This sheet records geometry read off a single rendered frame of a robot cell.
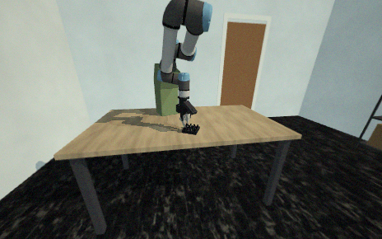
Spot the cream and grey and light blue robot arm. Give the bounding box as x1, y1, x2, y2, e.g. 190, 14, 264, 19
157, 0, 212, 97

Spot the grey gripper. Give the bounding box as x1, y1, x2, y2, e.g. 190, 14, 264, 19
176, 96, 191, 127

